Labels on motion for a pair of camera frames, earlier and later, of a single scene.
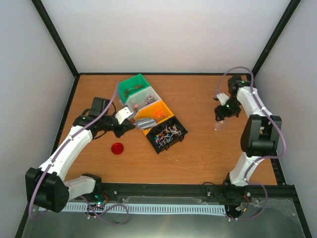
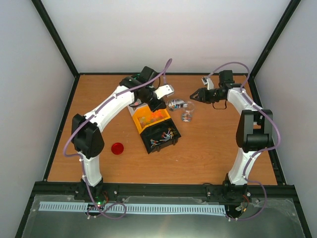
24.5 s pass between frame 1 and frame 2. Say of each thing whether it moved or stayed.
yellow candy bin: stayed
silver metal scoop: moved
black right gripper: moved
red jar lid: stayed
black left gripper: moved
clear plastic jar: moved
